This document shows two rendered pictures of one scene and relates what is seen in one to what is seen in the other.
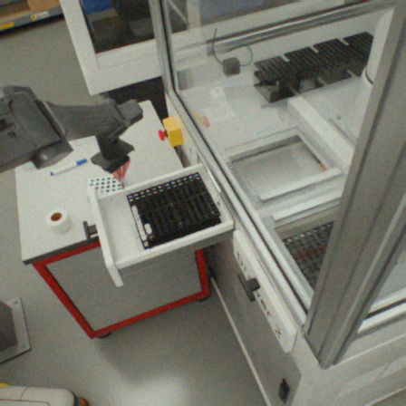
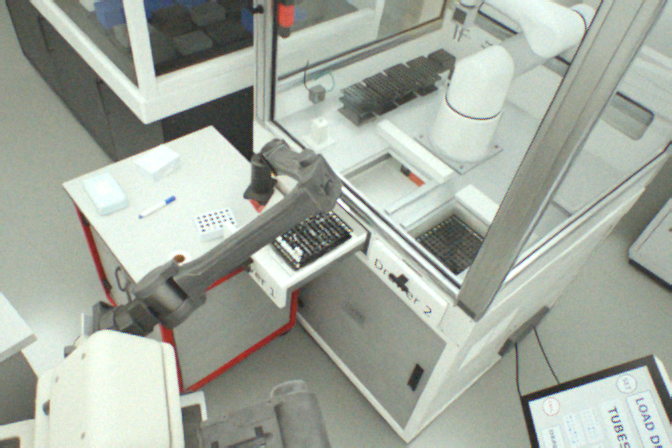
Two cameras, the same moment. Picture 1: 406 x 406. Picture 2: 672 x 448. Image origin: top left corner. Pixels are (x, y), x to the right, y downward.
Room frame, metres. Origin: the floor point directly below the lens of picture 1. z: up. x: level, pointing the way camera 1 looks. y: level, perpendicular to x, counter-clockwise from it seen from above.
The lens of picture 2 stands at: (-0.27, 0.62, 2.18)
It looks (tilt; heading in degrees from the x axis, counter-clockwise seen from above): 48 degrees down; 327
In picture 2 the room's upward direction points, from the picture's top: 10 degrees clockwise
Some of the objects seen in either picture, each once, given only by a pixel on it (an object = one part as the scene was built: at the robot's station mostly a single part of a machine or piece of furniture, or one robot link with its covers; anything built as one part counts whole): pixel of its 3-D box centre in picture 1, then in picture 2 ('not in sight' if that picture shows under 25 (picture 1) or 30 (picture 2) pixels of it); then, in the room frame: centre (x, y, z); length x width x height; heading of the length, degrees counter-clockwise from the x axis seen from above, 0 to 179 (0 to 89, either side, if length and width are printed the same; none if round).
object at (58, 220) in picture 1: (58, 220); (179, 263); (0.81, 0.45, 0.78); 0.07 x 0.07 x 0.04
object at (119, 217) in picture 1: (176, 211); (309, 234); (0.72, 0.07, 0.86); 0.40 x 0.26 x 0.06; 105
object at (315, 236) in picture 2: (173, 211); (307, 234); (0.71, 0.08, 0.87); 0.22 x 0.18 x 0.06; 105
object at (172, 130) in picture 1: (172, 131); not in sight; (1.06, 0.06, 0.88); 0.07 x 0.05 x 0.07; 15
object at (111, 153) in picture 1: (111, 147); (260, 182); (0.78, 0.21, 1.07); 0.10 x 0.07 x 0.07; 135
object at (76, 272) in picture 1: (120, 228); (196, 270); (1.07, 0.36, 0.38); 0.62 x 0.58 x 0.76; 15
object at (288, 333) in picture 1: (261, 287); (405, 282); (0.44, -0.12, 0.87); 0.29 x 0.02 x 0.11; 15
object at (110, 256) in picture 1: (104, 234); (253, 263); (0.66, 0.27, 0.87); 0.29 x 0.02 x 0.11; 15
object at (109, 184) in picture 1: (106, 188); (215, 224); (0.93, 0.30, 0.78); 0.12 x 0.08 x 0.04; 89
